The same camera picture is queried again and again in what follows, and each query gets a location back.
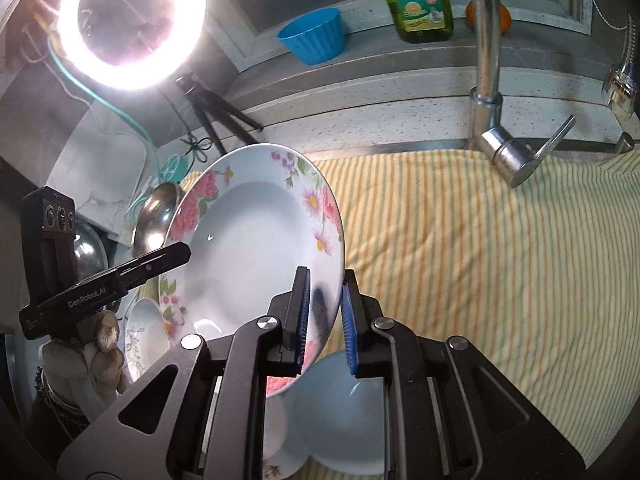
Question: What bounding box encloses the teal cable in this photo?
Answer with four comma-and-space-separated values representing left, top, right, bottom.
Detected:
47, 30, 197, 223

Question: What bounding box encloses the stainless steel pot lid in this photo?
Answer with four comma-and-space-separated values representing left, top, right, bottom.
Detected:
73, 220, 109, 282

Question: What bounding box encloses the green dish soap bottle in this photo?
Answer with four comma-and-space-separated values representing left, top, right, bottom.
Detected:
382, 0, 457, 44

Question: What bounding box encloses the black cable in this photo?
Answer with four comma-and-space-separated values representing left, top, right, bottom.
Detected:
181, 131, 214, 162

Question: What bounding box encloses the chrome kitchen faucet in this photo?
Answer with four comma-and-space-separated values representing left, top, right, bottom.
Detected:
464, 0, 577, 189

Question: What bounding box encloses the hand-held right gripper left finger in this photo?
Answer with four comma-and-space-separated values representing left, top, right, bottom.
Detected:
57, 266, 313, 480

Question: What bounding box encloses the light blue bowl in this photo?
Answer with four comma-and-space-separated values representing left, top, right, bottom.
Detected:
286, 350, 401, 476

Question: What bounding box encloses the orange fruit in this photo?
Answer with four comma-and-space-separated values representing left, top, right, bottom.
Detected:
464, 1, 512, 34

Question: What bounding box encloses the white bowl with floral print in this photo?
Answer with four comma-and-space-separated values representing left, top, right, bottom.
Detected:
126, 298, 174, 385

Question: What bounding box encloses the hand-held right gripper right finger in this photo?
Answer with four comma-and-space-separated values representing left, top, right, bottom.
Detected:
340, 269, 586, 480

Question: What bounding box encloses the yellow striped towel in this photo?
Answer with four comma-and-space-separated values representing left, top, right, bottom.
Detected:
135, 149, 640, 480

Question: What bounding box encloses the white plate with floral rim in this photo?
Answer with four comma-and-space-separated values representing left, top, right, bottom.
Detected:
261, 399, 312, 480

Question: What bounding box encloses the chrome pull-out spray head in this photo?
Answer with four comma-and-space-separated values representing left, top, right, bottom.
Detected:
602, 7, 640, 122

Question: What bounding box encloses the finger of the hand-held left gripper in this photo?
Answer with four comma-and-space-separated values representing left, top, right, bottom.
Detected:
114, 241, 193, 292

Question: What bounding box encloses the ring light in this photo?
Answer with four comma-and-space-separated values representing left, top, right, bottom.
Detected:
50, 0, 207, 93

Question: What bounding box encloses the stainless steel bowl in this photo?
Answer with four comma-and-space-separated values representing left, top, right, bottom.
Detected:
131, 182, 184, 262

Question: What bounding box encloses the white cable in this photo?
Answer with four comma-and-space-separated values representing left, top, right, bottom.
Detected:
30, 50, 153, 166

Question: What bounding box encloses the large pink floral plate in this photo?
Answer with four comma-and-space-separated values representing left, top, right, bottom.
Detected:
159, 144, 346, 400

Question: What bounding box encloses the black tripod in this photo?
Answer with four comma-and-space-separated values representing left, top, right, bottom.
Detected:
172, 72, 264, 157

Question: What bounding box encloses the person's left hand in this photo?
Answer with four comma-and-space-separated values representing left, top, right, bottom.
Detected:
41, 310, 130, 413

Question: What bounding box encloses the blue fluted plastic cup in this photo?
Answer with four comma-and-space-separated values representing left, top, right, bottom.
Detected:
276, 8, 347, 66

